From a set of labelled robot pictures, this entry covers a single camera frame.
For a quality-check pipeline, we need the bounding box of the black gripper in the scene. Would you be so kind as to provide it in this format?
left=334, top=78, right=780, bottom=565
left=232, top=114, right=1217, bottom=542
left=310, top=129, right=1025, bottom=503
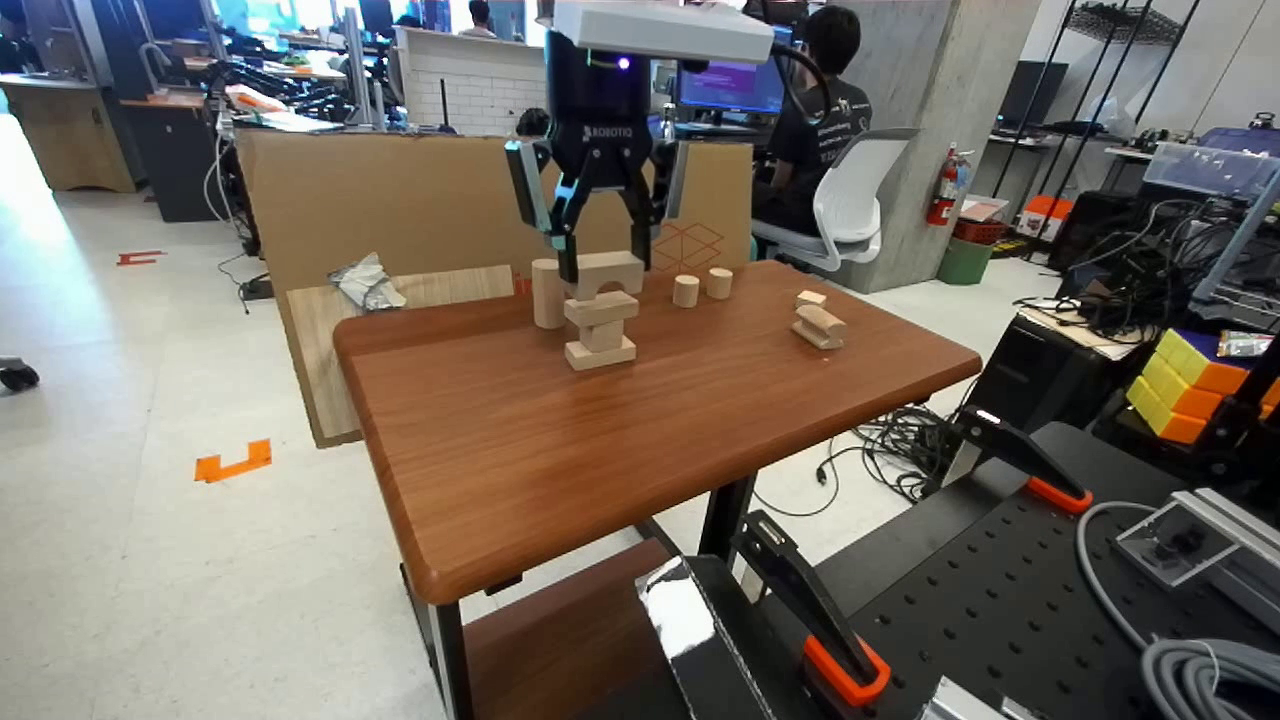
left=543, top=33, right=660, bottom=289

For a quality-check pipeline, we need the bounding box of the notched wooden block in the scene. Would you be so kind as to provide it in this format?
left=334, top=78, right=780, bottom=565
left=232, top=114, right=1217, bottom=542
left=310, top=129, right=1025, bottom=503
left=559, top=289, right=642, bottom=344

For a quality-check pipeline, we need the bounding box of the flat wooden block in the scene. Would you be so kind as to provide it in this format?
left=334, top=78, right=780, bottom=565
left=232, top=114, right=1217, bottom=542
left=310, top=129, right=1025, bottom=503
left=559, top=331, right=642, bottom=376

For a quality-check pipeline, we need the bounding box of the tall wooden cylinder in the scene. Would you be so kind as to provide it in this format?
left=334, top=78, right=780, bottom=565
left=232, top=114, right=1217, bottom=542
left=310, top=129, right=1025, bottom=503
left=527, top=257, right=567, bottom=331

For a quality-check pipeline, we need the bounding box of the computer monitor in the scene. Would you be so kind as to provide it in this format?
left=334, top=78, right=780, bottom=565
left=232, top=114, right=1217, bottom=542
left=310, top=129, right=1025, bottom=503
left=671, top=57, right=792, bottom=125

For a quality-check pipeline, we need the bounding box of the white board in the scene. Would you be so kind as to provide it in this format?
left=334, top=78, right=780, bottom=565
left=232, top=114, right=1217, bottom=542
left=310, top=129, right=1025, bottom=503
left=397, top=29, right=554, bottom=139

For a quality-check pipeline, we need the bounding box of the large cardboard box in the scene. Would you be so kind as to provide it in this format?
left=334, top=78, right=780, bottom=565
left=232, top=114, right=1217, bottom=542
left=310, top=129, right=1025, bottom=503
left=237, top=132, right=759, bottom=300

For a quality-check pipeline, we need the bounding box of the person in black shirt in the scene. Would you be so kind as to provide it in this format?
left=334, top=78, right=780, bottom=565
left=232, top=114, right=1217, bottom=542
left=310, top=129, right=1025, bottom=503
left=758, top=0, right=873, bottom=242

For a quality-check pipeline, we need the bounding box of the crumpled plastic bag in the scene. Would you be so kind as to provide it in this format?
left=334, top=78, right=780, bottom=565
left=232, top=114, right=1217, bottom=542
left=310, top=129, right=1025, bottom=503
left=328, top=253, right=409, bottom=316

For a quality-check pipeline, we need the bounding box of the white office chair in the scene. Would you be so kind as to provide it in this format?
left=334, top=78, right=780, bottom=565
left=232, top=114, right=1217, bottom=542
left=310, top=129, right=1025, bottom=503
left=750, top=138, right=911, bottom=282

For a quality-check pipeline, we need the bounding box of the black table leg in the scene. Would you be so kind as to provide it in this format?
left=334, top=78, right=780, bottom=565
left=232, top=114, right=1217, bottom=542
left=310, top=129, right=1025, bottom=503
left=397, top=565, right=477, bottom=720
left=696, top=470, right=759, bottom=565

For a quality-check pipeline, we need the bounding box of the plywood board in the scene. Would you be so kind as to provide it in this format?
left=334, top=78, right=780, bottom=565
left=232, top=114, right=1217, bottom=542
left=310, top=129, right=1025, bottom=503
left=280, top=262, right=521, bottom=447

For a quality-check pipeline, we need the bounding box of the red fire extinguisher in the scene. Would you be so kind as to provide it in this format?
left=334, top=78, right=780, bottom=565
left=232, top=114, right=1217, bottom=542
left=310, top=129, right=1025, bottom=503
left=926, top=139, right=976, bottom=234

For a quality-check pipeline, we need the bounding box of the green bin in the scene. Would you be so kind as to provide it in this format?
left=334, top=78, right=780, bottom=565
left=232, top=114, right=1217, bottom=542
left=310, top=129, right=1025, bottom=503
left=934, top=236, right=999, bottom=289

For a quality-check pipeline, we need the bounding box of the shiny metal plate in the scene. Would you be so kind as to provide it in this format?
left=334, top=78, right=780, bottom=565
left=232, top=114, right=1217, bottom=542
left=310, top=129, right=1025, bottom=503
left=633, top=558, right=723, bottom=670

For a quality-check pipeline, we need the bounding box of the black metal shelf rack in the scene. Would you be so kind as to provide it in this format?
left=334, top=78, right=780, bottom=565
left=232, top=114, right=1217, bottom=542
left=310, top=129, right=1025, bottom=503
left=988, top=0, right=1207, bottom=206

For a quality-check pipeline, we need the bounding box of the wooden cabinet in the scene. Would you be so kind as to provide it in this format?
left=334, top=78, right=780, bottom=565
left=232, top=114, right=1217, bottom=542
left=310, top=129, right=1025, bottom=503
left=4, top=78, right=142, bottom=197

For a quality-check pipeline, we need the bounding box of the colourful cube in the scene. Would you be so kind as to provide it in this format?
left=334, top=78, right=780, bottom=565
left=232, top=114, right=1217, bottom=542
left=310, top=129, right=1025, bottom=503
left=1123, top=327, right=1258, bottom=447

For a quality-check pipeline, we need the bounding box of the clear plastic box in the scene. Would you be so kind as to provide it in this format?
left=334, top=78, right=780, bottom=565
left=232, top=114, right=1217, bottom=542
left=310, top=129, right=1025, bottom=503
left=1111, top=491, right=1225, bottom=593

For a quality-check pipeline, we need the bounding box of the black cable bundle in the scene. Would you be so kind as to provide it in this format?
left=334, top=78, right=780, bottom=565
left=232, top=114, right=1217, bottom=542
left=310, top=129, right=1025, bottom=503
left=758, top=406, right=967, bottom=519

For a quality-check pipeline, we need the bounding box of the black clamp orange handle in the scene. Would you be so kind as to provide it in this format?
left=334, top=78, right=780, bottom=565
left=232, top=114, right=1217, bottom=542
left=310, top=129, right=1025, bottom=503
left=727, top=510, right=897, bottom=714
left=949, top=406, right=1099, bottom=519

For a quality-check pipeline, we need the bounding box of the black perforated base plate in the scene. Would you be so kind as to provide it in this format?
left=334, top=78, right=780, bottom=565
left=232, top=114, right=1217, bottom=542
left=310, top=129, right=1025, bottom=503
left=572, top=422, right=1280, bottom=720

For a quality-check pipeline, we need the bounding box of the grey cable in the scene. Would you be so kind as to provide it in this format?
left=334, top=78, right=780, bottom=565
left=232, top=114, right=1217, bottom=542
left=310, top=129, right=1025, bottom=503
left=1071, top=498, right=1280, bottom=720

